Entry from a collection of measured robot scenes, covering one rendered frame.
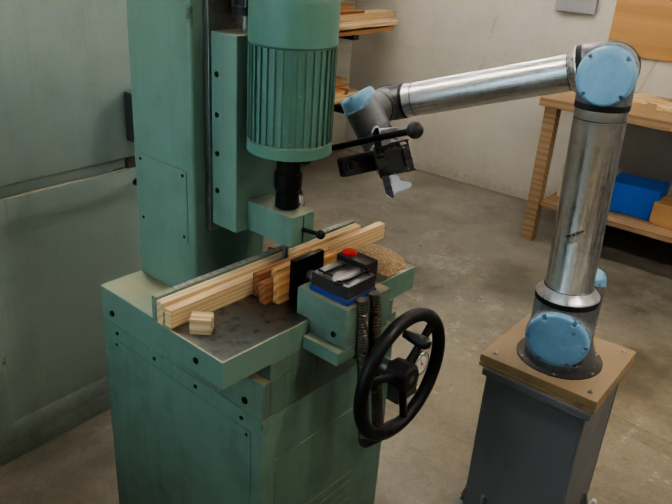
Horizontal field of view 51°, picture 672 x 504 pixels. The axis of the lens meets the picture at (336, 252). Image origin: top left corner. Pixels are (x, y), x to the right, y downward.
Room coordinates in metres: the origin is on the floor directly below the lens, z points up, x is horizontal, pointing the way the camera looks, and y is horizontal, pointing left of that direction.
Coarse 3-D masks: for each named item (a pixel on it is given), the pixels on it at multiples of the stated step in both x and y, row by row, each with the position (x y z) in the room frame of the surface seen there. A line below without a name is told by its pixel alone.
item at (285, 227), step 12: (252, 204) 1.43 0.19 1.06; (264, 204) 1.42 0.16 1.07; (252, 216) 1.43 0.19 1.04; (264, 216) 1.40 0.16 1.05; (276, 216) 1.38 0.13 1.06; (288, 216) 1.36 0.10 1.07; (300, 216) 1.37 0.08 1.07; (312, 216) 1.40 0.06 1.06; (252, 228) 1.43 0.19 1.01; (264, 228) 1.40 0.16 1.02; (276, 228) 1.38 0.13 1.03; (288, 228) 1.36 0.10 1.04; (300, 228) 1.37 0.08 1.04; (312, 228) 1.40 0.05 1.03; (276, 240) 1.38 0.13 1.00; (288, 240) 1.36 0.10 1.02; (300, 240) 1.37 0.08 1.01
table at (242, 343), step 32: (224, 320) 1.21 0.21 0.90; (256, 320) 1.21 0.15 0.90; (288, 320) 1.22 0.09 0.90; (192, 352) 1.11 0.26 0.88; (224, 352) 1.09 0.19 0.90; (256, 352) 1.12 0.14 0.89; (288, 352) 1.19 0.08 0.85; (320, 352) 1.19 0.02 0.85; (352, 352) 1.19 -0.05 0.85; (224, 384) 1.06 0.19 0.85
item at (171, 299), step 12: (348, 228) 1.60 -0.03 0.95; (312, 240) 1.51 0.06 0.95; (324, 240) 1.53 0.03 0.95; (288, 252) 1.44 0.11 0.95; (300, 252) 1.46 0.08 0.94; (252, 264) 1.36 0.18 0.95; (264, 264) 1.37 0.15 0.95; (228, 276) 1.30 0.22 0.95; (240, 276) 1.32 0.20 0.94; (192, 288) 1.24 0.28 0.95; (204, 288) 1.25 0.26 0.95; (156, 300) 1.18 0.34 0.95; (168, 300) 1.18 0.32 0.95; (180, 300) 1.20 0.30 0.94
